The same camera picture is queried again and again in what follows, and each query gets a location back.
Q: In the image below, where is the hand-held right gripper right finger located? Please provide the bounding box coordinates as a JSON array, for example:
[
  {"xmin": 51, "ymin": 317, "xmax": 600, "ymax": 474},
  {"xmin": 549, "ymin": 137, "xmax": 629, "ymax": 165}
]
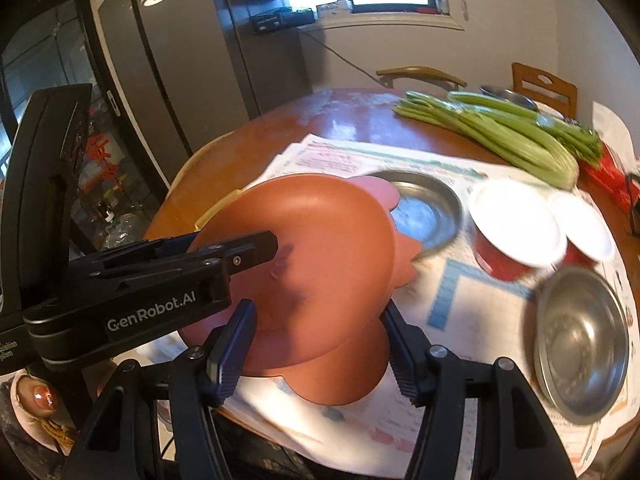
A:
[{"xmin": 382, "ymin": 305, "xmax": 576, "ymax": 480}]

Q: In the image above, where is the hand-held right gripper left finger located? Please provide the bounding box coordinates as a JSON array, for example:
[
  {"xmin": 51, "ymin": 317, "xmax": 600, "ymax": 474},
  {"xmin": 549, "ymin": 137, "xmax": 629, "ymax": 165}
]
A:
[{"xmin": 60, "ymin": 299, "xmax": 258, "ymax": 480}]

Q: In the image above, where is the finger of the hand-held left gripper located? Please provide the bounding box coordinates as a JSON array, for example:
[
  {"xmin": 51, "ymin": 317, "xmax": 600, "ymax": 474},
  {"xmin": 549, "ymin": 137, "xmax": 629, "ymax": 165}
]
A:
[
  {"xmin": 102, "ymin": 234, "xmax": 200, "ymax": 264},
  {"xmin": 90, "ymin": 230, "xmax": 279, "ymax": 282}
]

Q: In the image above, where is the shallow steel plate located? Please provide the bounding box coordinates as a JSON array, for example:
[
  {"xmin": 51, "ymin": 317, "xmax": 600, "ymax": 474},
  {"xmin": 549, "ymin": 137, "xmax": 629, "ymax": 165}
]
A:
[{"xmin": 367, "ymin": 170, "xmax": 463, "ymax": 260}]

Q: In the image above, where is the wide steel bowl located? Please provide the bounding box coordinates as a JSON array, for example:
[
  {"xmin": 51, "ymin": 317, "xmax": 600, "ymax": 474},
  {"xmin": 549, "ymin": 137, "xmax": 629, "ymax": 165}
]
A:
[{"xmin": 532, "ymin": 265, "xmax": 631, "ymax": 426}]

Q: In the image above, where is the person's left hand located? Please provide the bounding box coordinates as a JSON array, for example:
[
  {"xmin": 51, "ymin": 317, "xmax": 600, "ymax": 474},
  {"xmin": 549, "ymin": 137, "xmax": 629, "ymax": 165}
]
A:
[{"xmin": 14, "ymin": 374, "xmax": 63, "ymax": 419}]

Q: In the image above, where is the printed newspaper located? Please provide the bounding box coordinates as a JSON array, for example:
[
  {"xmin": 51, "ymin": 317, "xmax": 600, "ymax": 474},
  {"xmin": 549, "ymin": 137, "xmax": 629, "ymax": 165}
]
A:
[{"xmin": 195, "ymin": 132, "xmax": 631, "ymax": 480}]

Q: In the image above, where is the glass door cabinet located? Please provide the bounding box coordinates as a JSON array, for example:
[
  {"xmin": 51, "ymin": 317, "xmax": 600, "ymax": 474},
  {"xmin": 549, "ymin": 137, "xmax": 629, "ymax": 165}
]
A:
[{"xmin": 0, "ymin": 0, "xmax": 171, "ymax": 261}]

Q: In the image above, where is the grey refrigerator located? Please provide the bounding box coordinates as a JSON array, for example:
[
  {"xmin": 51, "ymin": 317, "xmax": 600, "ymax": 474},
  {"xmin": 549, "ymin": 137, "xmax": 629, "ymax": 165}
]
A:
[{"xmin": 97, "ymin": 0, "xmax": 311, "ymax": 171}]

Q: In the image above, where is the thick celery bunch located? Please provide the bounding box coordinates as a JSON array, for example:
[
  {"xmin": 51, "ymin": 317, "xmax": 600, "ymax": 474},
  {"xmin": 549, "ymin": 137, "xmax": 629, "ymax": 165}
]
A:
[{"xmin": 392, "ymin": 91, "xmax": 581, "ymax": 191}]

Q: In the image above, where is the curved back wooden chair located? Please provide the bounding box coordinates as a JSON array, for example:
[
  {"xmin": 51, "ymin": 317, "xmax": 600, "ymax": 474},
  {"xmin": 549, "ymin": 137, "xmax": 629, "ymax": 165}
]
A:
[{"xmin": 376, "ymin": 66, "xmax": 468, "ymax": 92}]

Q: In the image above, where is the slim celery bunch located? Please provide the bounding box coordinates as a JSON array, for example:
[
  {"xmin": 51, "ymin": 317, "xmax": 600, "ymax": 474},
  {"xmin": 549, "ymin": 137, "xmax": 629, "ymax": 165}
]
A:
[{"xmin": 447, "ymin": 91, "xmax": 606, "ymax": 166}]

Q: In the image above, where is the red tissue pack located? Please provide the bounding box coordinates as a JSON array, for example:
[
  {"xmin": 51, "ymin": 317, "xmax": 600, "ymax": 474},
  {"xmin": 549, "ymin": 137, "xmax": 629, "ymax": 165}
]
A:
[{"xmin": 580, "ymin": 101, "xmax": 638, "ymax": 211}]

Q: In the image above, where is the deep steel bowl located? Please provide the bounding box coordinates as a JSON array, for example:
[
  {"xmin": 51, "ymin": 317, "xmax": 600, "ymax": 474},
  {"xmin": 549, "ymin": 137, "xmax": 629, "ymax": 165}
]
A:
[{"xmin": 479, "ymin": 85, "xmax": 541, "ymax": 112}]

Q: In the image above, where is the slat back wooden chair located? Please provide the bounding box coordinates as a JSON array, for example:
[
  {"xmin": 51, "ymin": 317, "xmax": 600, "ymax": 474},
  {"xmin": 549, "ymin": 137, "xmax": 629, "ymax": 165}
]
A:
[{"xmin": 511, "ymin": 62, "xmax": 578, "ymax": 118}]

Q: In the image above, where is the black wall cable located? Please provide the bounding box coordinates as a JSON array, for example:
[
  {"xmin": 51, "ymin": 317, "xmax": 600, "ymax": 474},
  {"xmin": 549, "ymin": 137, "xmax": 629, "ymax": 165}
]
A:
[{"xmin": 300, "ymin": 30, "xmax": 381, "ymax": 82}]

